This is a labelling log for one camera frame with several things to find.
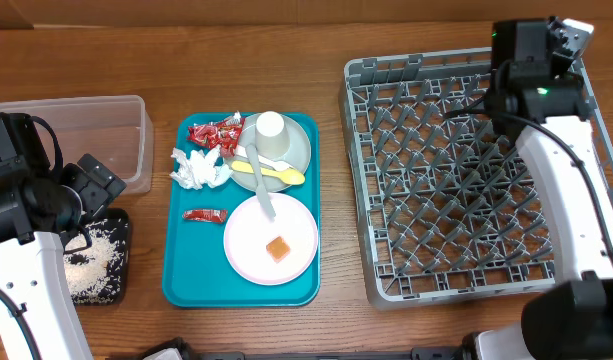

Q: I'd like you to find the white napkin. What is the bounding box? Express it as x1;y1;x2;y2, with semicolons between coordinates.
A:
169;145;233;190

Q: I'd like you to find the small red wrapper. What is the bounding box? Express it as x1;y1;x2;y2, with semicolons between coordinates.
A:
182;209;228;224

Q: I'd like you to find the large red snack wrapper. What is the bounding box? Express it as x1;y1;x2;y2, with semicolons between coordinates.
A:
187;111;245;158

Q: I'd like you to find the pink plate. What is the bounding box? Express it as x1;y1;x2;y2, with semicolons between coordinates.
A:
224;193;319;286

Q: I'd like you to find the orange food cube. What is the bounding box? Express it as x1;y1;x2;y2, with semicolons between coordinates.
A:
266;236;291;263

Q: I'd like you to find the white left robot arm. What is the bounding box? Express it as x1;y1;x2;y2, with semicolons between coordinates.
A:
0;113;126;359

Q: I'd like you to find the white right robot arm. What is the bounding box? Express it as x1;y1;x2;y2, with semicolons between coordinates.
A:
457;17;613;360

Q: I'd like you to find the black food waste tray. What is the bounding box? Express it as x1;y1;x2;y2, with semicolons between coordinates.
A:
63;207;133;307

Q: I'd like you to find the grey dishwasher rack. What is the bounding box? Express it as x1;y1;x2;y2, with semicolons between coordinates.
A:
338;40;613;312

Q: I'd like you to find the clear plastic bin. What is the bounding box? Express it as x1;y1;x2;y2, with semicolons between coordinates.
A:
0;95;154;195

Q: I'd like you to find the pile of white rice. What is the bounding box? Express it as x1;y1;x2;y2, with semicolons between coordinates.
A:
63;222;130;305

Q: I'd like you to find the teal plastic tray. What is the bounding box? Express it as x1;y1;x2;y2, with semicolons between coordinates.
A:
162;112;321;308

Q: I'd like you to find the grey plastic knife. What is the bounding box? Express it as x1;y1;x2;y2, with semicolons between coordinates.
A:
245;143;276;221

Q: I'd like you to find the white paper cup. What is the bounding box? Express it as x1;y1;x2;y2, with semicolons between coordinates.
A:
255;111;290;159

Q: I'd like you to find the grey plate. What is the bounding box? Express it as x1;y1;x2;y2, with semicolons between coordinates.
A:
224;112;312;192

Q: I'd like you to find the yellow plastic spoon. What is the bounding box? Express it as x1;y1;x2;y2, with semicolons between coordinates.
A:
230;160;305;185

